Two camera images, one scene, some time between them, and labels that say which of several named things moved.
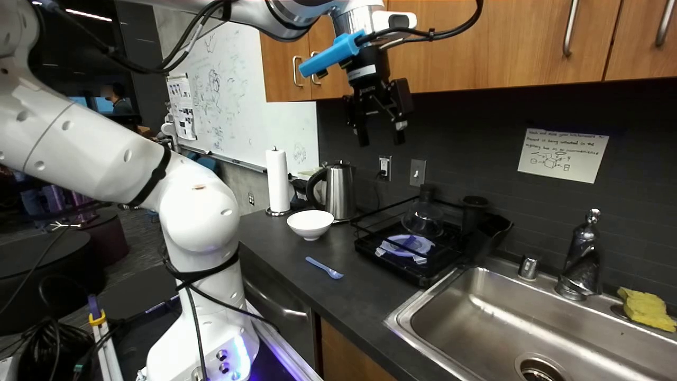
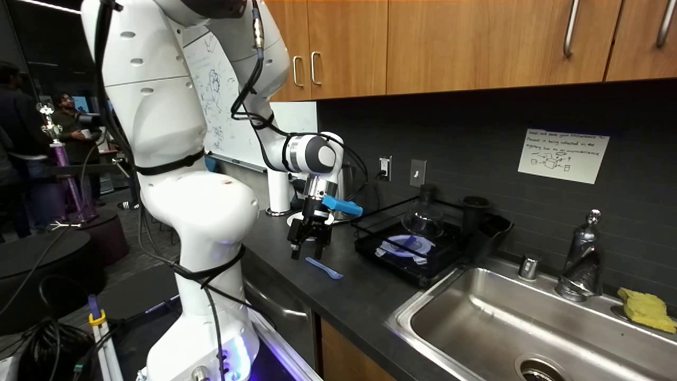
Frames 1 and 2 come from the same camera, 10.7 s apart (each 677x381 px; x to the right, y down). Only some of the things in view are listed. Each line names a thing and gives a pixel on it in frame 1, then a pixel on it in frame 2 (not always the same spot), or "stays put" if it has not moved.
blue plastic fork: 333,273 stays put
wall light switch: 417,171 stays put
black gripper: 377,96 to 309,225
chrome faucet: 580,272 stays put
